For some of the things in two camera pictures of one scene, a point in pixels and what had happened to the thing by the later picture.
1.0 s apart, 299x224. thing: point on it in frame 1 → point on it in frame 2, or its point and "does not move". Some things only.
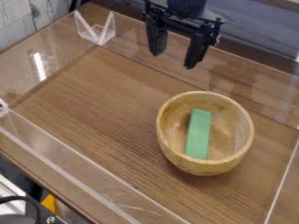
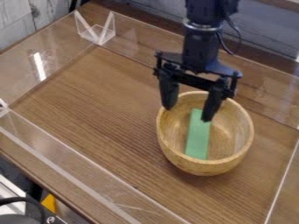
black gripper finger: x=157 y=36 → x=169 y=89
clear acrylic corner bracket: x=96 y=33 does not move
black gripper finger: x=197 y=48 → x=216 y=96
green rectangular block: x=196 y=146 does not move
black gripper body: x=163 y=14 → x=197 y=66
